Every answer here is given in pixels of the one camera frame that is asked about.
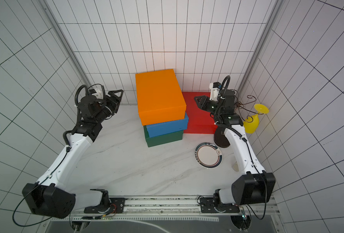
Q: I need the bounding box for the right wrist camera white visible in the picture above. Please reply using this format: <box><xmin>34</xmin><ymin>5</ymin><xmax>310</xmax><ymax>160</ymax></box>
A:
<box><xmin>209</xmin><ymin>82</ymin><xmax>221</xmax><ymax>102</ymax></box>

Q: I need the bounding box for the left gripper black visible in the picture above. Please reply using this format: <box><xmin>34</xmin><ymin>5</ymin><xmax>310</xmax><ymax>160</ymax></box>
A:
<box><xmin>96</xmin><ymin>90</ymin><xmax>126</xmax><ymax>122</ymax></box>

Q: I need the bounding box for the small jar black lid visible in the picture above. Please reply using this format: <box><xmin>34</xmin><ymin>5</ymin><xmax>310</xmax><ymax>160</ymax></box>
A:
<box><xmin>232</xmin><ymin>162</ymin><xmax>239</xmax><ymax>172</ymax></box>

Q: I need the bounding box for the red shoebox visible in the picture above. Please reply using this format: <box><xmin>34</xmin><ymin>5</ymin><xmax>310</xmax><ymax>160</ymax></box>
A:
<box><xmin>182</xmin><ymin>92</ymin><xmax>217</xmax><ymax>134</ymax></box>

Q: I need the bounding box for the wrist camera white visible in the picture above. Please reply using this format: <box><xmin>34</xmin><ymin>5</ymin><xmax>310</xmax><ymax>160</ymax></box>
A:
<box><xmin>209</xmin><ymin>82</ymin><xmax>221</xmax><ymax>102</ymax></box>
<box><xmin>89</xmin><ymin>88</ymin><xmax>105</xmax><ymax>100</ymax></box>

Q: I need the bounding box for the orange shoebox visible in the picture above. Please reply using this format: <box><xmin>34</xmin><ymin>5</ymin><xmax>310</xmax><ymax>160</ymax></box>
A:
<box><xmin>136</xmin><ymin>69</ymin><xmax>187</xmax><ymax>126</ymax></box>

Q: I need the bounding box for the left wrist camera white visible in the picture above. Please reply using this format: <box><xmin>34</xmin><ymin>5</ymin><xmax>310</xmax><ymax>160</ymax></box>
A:
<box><xmin>89</xmin><ymin>88</ymin><xmax>105</xmax><ymax>100</ymax></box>

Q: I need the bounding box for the blue shoebox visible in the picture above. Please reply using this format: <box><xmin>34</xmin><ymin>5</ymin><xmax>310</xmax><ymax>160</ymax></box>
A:
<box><xmin>146</xmin><ymin>113</ymin><xmax>189</xmax><ymax>137</ymax></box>

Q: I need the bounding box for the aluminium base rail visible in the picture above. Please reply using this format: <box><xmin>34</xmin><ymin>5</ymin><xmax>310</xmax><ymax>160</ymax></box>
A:
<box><xmin>64</xmin><ymin>196</ymin><xmax>280</xmax><ymax>221</ymax></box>

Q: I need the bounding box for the yellow plastic wine glass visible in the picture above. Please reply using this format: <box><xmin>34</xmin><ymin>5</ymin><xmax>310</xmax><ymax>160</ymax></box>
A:
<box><xmin>243</xmin><ymin>104</ymin><xmax>269</xmax><ymax>134</ymax></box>

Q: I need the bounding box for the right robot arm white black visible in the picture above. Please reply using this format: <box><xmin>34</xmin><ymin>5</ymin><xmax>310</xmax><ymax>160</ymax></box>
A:
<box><xmin>194</xmin><ymin>89</ymin><xmax>276</xmax><ymax>205</ymax></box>

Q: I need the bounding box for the green shoebox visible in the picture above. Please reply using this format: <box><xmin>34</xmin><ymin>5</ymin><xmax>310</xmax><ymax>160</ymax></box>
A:
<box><xmin>143</xmin><ymin>126</ymin><xmax>184</xmax><ymax>148</ymax></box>

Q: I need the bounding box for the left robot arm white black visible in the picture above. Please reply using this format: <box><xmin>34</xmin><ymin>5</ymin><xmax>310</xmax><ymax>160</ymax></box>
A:
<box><xmin>22</xmin><ymin>84</ymin><xmax>123</xmax><ymax>218</ymax></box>

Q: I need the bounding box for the white plate striped rim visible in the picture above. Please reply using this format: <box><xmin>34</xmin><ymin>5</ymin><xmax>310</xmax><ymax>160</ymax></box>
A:
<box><xmin>194</xmin><ymin>142</ymin><xmax>222</xmax><ymax>169</ymax></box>

